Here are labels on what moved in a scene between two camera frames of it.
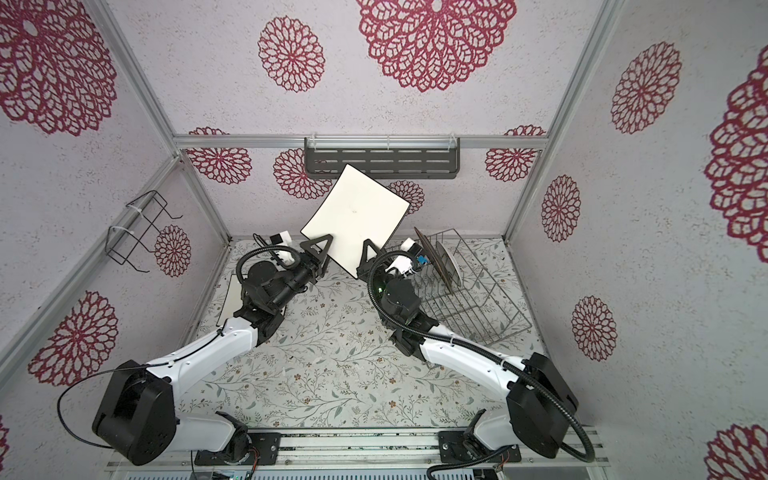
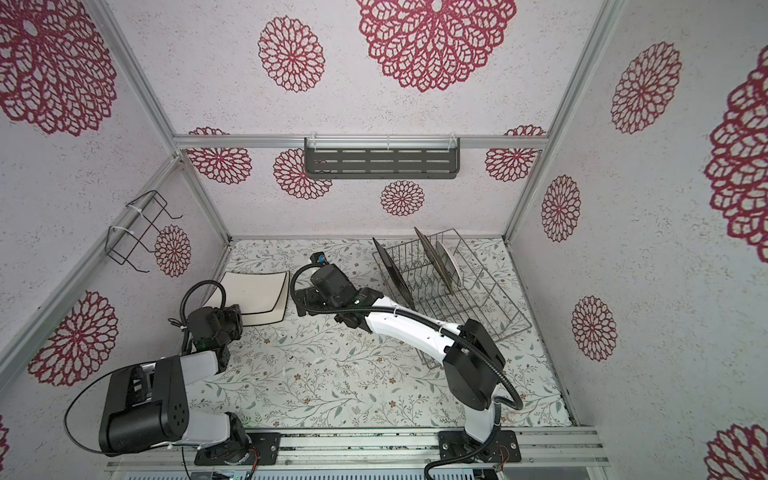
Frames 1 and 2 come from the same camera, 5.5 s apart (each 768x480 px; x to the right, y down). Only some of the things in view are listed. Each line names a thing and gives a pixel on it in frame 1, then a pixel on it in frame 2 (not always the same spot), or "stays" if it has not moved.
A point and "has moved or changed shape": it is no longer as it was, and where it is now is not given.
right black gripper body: [390, 270] to [316, 298]
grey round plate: [449, 261] stays
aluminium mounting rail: [364, 449] stays
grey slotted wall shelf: [384, 158] stays
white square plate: [232, 301] to [207, 291]
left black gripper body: [297, 277] to [231, 324]
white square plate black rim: [355, 210] has moved or changed shape
